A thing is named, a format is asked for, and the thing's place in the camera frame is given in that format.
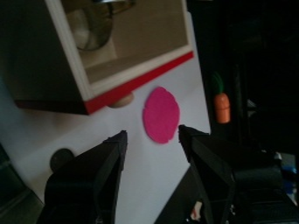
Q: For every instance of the flat pink dough disc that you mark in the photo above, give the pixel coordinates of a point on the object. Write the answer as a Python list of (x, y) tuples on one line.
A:
[(161, 115)]

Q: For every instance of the orange toy carrot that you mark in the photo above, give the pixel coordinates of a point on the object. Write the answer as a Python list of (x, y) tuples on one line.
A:
[(222, 107)]

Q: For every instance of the round wooden drawer knob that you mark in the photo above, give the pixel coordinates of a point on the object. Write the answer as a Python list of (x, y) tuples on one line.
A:
[(122, 101)]

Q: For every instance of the white wooden drawer box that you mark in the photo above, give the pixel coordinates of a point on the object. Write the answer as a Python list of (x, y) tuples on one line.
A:
[(98, 52)]

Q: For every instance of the metal bowl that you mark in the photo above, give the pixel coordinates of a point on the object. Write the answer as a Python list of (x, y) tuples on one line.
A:
[(95, 26)]

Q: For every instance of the white board mat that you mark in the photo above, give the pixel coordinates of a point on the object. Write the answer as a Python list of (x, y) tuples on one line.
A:
[(129, 140)]

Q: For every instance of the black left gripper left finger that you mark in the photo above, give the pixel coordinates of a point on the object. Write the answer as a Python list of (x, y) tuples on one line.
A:
[(90, 175)]

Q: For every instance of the small dark round disc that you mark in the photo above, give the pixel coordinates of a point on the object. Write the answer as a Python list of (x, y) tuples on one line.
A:
[(61, 159)]

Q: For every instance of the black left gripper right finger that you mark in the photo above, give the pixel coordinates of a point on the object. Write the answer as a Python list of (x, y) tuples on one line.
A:
[(218, 169)]

